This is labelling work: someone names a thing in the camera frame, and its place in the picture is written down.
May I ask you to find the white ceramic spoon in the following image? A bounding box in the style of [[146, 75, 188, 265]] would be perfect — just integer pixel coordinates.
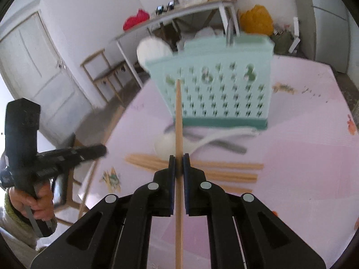
[[154, 128, 260, 160]]

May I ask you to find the steel table spoon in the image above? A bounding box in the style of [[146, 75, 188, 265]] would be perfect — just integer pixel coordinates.
[[163, 123, 247, 154]]

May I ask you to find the person's left hand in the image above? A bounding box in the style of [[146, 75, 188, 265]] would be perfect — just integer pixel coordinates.
[[9, 181, 55, 221]]

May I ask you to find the near wooden chair black back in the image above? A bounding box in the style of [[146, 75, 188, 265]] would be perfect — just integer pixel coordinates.
[[52, 132, 102, 227]]

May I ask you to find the pink patterned table mat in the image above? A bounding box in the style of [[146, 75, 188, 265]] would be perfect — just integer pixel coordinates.
[[80, 56, 358, 267]]

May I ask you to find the white panel door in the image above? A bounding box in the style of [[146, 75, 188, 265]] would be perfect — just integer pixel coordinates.
[[1, 13, 92, 145]]

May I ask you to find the wooden chair dark seat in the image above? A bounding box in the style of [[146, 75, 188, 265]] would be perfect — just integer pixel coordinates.
[[80, 48, 128, 105]]

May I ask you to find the mint green utensil holder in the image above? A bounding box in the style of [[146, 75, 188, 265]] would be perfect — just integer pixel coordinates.
[[145, 34, 274, 130]]

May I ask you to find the red plastic bag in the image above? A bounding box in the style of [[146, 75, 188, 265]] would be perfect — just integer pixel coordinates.
[[122, 9, 150, 31]]

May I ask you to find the white sack under table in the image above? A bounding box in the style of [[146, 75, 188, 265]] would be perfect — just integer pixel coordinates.
[[176, 27, 223, 51]]

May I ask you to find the yellow plastic bag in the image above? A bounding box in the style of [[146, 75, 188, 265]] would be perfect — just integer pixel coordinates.
[[237, 4, 274, 36]]

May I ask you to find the grey refrigerator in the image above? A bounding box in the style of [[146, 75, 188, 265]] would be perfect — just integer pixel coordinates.
[[295, 0, 349, 73]]

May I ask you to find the white long side table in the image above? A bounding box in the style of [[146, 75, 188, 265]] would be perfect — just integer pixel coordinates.
[[113, 0, 240, 89]]

